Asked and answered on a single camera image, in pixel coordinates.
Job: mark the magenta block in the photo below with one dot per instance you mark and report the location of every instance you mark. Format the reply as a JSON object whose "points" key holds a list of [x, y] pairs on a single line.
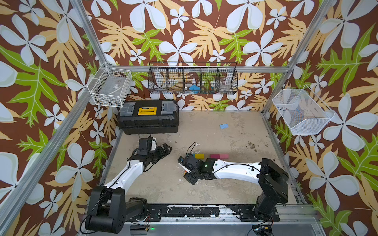
{"points": [[216, 156]]}

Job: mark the blue object in basket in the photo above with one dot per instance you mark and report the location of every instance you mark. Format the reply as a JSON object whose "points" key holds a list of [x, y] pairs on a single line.
{"points": [[195, 89]]}

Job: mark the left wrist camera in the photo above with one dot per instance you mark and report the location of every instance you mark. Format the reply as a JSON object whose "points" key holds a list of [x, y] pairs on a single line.
{"points": [[153, 144]]}

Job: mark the white wire basket left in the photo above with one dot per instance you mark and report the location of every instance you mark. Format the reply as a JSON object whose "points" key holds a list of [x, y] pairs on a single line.
{"points": [[110, 85]]}

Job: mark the pink block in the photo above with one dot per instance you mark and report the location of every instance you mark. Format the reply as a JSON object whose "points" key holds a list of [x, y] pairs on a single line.
{"points": [[223, 156]]}

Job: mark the white wire basket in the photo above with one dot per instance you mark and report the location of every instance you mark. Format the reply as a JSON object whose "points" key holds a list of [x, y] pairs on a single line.
{"points": [[303, 111], [110, 85]]}

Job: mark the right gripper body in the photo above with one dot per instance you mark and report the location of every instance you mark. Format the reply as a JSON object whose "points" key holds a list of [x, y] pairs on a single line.
{"points": [[191, 177]]}

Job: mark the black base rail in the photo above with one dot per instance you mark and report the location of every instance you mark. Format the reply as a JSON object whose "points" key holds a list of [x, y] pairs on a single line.
{"points": [[242, 212]]}

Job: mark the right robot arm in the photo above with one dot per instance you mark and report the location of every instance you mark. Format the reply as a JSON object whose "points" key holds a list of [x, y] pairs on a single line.
{"points": [[272, 179]]}

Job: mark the light blue block far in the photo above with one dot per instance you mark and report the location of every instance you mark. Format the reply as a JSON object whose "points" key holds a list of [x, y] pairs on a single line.
{"points": [[224, 126]]}

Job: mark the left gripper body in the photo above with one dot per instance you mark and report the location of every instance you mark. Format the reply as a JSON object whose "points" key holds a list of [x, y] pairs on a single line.
{"points": [[151, 155]]}

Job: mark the black wire basket rear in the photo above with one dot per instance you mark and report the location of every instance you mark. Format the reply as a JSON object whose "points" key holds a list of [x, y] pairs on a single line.
{"points": [[177, 77]]}

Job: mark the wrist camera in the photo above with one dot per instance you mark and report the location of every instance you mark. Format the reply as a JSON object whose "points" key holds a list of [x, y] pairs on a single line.
{"points": [[153, 144], [184, 167]]}

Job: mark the white wire basket right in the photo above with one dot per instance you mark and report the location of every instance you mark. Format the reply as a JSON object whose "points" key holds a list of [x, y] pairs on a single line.
{"points": [[303, 111]]}

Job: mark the black toolbox yellow handle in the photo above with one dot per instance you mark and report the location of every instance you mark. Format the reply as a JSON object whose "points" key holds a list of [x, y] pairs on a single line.
{"points": [[149, 117]]}

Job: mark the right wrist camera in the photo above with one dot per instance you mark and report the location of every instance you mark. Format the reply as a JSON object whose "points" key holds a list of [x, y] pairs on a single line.
{"points": [[184, 167]]}

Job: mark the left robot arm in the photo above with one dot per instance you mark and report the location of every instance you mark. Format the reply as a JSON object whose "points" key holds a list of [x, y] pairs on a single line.
{"points": [[108, 209]]}

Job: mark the yellow block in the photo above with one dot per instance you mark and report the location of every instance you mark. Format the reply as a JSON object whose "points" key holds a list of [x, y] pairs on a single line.
{"points": [[199, 156]]}

